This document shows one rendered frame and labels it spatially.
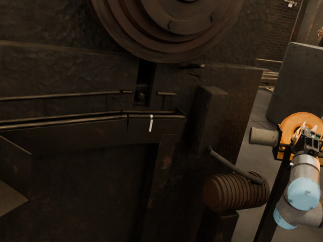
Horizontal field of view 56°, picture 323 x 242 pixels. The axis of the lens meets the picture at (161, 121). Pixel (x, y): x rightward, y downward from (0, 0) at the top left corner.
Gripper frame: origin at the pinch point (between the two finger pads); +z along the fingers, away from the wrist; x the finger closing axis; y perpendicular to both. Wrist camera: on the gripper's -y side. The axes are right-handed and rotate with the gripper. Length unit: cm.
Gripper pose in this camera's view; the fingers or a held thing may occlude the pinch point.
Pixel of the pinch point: (304, 130)
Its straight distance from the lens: 116.7
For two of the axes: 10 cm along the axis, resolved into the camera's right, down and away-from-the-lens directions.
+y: 1.3, -7.8, -6.2
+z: 3.9, -5.3, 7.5
